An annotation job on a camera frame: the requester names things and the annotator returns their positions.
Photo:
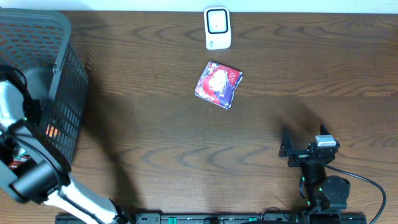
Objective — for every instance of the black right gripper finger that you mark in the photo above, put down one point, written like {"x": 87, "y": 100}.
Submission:
{"x": 286, "y": 147}
{"x": 323, "y": 130}

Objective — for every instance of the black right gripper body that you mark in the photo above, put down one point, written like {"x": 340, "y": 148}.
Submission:
{"x": 299, "y": 157}

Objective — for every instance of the purple red snack packet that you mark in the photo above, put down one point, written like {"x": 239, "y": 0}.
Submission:
{"x": 218, "y": 83}

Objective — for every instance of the red white snack bar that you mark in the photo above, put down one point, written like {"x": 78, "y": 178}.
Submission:
{"x": 19, "y": 156}

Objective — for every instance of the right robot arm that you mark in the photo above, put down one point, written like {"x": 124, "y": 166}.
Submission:
{"x": 326, "y": 195}

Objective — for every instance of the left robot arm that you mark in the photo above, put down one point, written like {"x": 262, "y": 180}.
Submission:
{"x": 32, "y": 169}

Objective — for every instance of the white barcode scanner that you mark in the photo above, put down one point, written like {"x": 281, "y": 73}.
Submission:
{"x": 217, "y": 28}

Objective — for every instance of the grey plastic mesh basket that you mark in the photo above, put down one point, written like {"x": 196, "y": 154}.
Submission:
{"x": 38, "y": 44}

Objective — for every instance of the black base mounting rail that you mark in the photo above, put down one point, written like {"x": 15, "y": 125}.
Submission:
{"x": 155, "y": 218}

